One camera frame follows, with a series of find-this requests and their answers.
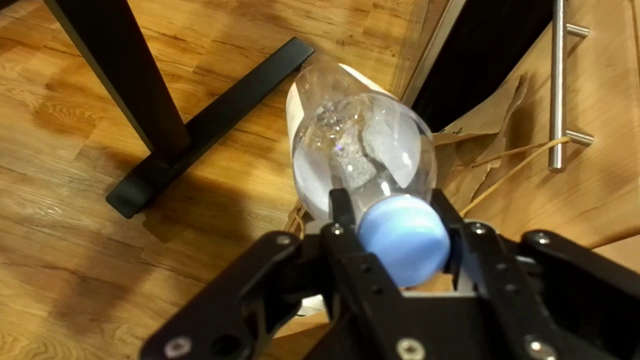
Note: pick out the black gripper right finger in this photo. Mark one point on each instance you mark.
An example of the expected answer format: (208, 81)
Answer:
(567, 280)

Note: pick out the clear water bottle blue cap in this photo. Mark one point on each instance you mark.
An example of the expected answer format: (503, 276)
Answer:
(361, 147)

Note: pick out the brown paper bag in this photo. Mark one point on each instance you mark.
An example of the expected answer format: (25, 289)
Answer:
(507, 167)

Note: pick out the wooden lower cabinets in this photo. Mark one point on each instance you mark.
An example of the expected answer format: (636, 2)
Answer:
(611, 101)

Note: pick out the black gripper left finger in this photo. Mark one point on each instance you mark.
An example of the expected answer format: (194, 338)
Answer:
(221, 300)

